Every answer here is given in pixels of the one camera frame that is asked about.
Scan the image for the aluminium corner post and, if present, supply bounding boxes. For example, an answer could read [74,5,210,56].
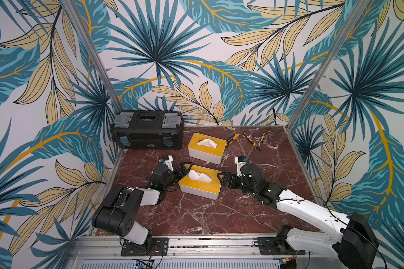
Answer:
[285,0,369,134]
[62,0,123,114]

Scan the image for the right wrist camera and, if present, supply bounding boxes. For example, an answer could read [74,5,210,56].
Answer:
[234,156,249,177]

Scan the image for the yellow wooden lid bottom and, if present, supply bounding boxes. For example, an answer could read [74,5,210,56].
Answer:
[178,164,221,200]

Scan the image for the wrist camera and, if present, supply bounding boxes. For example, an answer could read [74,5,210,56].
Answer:
[162,155,174,171]
[234,156,249,177]

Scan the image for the yellow wooden lid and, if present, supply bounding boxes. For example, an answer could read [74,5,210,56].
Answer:
[178,164,221,200]
[188,133,227,156]

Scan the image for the right aluminium corner post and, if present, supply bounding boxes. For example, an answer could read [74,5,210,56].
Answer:
[285,0,369,134]

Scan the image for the yellow wooden lid top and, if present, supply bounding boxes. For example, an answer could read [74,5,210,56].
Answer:
[188,133,227,156]

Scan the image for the aluminium front rail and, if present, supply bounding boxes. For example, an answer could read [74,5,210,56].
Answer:
[65,234,358,269]

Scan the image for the yellow black screwdriver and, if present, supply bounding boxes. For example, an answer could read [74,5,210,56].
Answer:
[226,133,239,145]

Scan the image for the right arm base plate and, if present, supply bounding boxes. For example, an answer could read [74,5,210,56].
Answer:
[253,237,306,257]

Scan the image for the yellow black pliers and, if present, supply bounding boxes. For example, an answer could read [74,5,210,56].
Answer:
[244,132,267,151]

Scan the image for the white tissue box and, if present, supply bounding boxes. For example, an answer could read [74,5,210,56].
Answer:
[187,133,227,164]
[179,180,221,200]

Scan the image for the black plastic toolbox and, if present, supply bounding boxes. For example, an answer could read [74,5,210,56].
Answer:
[111,111,184,150]

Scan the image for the left aluminium corner post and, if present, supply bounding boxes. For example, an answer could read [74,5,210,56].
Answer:
[62,0,123,114]

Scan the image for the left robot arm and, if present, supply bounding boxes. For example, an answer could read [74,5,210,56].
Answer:
[92,160,193,248]

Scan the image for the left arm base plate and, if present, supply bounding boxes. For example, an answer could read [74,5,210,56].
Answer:
[121,237,169,257]

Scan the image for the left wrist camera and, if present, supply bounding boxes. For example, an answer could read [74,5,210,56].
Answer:
[162,155,174,171]

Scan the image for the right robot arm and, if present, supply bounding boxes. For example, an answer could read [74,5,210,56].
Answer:
[217,162,379,269]

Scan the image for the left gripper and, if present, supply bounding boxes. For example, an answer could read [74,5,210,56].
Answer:
[163,161,193,189]

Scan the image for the orange tissue pack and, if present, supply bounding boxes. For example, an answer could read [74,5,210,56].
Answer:
[188,170,212,183]
[197,139,217,149]

